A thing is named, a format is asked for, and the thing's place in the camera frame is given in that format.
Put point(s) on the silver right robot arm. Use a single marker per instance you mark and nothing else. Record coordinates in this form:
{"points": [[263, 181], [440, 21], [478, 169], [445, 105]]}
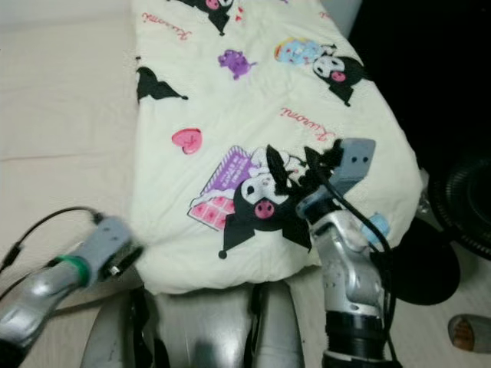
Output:
{"points": [[353, 268]]}

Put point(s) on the silver robot leg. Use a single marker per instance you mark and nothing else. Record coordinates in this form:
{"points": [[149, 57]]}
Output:
{"points": [[284, 330], [115, 337]]}

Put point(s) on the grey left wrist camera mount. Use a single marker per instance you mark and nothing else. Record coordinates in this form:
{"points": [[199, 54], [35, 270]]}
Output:
{"points": [[115, 245]]}

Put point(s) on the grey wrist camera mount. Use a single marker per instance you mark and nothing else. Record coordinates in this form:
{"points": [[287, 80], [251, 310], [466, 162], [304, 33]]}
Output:
{"points": [[357, 159], [115, 245]]}

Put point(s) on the grey right slipper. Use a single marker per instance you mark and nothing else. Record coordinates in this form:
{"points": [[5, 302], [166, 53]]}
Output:
{"points": [[472, 333]]}

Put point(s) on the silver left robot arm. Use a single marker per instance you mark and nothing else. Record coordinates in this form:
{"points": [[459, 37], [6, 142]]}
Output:
{"points": [[38, 303]]}

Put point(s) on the cream sheeted bed mattress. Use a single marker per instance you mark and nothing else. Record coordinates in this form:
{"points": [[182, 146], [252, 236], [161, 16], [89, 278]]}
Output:
{"points": [[61, 92]]}

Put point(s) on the silver robot left leg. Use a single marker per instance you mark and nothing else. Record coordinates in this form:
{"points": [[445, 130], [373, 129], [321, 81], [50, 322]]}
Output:
{"points": [[115, 337]]}

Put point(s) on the cream cartoon print blanket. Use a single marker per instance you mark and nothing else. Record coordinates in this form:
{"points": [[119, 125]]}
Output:
{"points": [[245, 100]]}

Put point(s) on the black fan head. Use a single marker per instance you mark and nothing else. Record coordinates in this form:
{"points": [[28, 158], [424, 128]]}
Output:
{"points": [[464, 203]]}

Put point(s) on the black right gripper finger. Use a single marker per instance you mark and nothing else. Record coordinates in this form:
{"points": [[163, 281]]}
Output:
{"points": [[317, 169], [280, 170]]}

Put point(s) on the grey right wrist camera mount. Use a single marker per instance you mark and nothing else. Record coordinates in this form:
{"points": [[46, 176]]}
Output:
{"points": [[357, 159]]}

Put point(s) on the black fan stand base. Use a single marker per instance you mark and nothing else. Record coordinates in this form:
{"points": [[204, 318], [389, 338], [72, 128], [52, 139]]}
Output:
{"points": [[422, 268]]}

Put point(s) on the silver robot waist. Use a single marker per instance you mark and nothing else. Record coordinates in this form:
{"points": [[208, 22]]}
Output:
{"points": [[203, 330]]}

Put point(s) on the silver robot right leg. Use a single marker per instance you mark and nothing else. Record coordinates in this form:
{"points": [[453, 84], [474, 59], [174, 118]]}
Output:
{"points": [[284, 330]]}

